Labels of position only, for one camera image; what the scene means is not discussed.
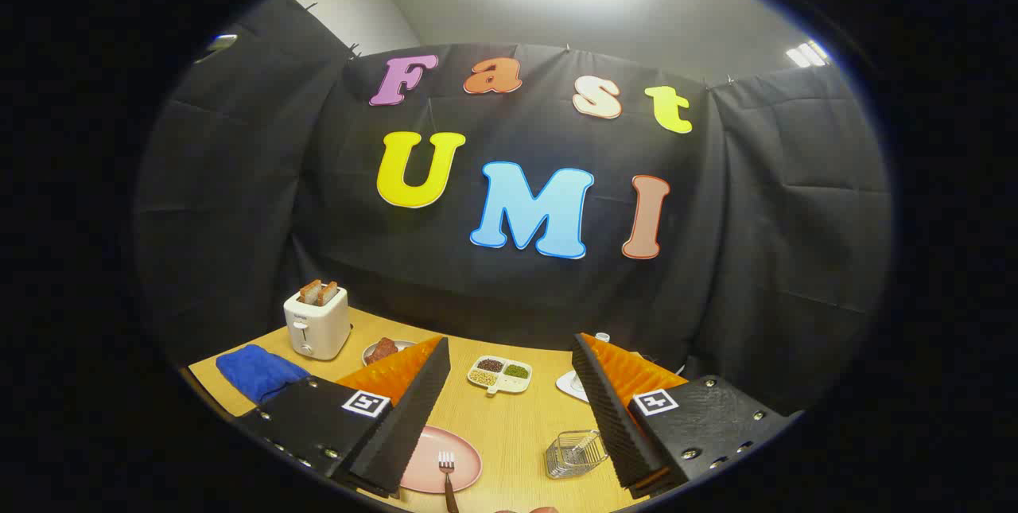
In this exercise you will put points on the blue folded towel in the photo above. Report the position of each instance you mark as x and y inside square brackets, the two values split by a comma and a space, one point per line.
[256, 372]

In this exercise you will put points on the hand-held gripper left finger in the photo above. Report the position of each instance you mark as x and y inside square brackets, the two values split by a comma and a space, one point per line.
[402, 433]

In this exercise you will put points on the white square coaster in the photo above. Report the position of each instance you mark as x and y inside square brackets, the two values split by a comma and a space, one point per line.
[574, 384]

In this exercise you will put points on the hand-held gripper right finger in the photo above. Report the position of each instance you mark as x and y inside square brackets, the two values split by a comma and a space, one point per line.
[612, 417]

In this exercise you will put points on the white toaster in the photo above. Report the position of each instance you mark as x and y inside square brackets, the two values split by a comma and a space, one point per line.
[318, 326]

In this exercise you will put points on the ceiling light panel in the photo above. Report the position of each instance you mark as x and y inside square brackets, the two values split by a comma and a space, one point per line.
[807, 54]

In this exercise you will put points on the brown meat slice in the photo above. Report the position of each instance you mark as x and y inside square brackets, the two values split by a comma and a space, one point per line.
[382, 350]

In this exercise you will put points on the grey oval food plate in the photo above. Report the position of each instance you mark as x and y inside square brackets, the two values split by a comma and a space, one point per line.
[371, 351]

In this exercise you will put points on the white divided bean dish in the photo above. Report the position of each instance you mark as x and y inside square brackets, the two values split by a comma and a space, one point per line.
[499, 375]

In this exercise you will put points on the brown toast slice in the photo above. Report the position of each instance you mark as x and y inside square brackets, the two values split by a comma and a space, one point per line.
[309, 291]
[328, 293]

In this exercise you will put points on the pink round plate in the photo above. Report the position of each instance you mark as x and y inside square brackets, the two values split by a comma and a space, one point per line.
[461, 457]

